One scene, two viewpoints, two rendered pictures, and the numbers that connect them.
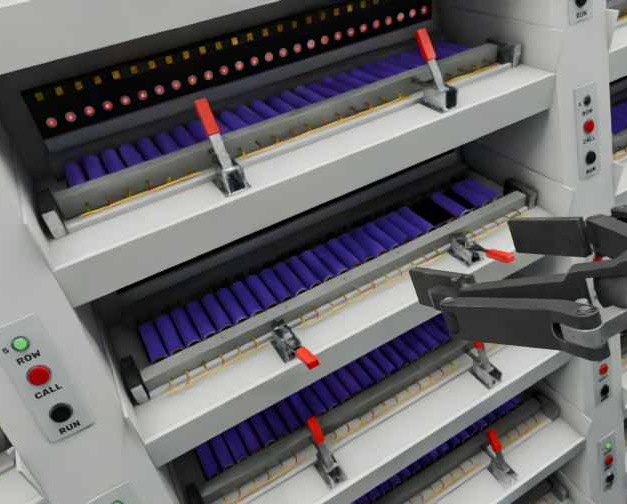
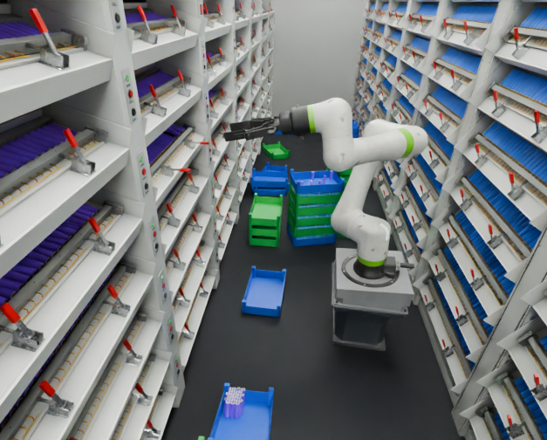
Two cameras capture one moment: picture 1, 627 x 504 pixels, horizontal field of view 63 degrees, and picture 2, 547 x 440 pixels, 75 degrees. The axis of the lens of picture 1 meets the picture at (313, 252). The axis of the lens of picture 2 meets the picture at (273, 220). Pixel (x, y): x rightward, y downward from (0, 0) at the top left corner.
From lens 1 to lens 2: 0.98 m
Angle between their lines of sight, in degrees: 59
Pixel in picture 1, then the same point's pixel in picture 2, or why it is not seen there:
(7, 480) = (123, 220)
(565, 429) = (205, 214)
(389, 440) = (181, 212)
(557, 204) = (201, 131)
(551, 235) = (242, 125)
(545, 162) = (197, 117)
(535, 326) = (264, 132)
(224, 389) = (161, 186)
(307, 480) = (168, 228)
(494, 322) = (256, 134)
